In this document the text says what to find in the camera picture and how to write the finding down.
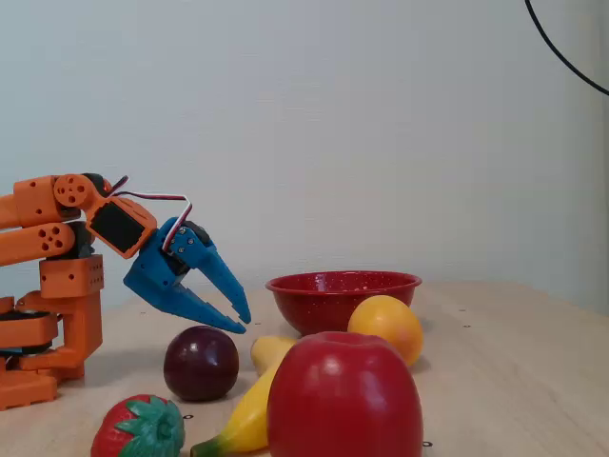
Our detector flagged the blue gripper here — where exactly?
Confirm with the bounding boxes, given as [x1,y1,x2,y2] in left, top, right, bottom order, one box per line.
[124,217,252,335]

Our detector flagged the orange yellow toy peach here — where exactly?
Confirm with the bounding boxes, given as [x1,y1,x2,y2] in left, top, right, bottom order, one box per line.
[346,294,424,367]

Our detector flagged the red speckled bowl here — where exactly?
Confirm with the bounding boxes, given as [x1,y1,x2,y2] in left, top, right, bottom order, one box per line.
[265,270,423,337]

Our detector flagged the dark purple toy plum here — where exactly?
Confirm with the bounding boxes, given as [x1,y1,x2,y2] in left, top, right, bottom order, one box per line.
[163,325,240,403]

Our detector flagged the yellow toy banana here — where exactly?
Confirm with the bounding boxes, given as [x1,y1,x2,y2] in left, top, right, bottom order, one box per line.
[189,335,299,457]

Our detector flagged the red toy strawberry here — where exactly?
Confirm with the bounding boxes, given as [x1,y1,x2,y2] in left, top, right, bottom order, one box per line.
[89,393,186,457]

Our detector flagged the red toy apple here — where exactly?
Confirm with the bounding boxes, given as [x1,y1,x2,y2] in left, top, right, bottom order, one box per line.
[266,331,424,457]

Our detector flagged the white red black servo wire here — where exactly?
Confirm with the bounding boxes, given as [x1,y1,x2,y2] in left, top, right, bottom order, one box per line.
[102,175,194,252]

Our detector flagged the black hanging cable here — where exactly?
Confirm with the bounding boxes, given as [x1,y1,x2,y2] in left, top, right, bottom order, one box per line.
[524,0,609,96]

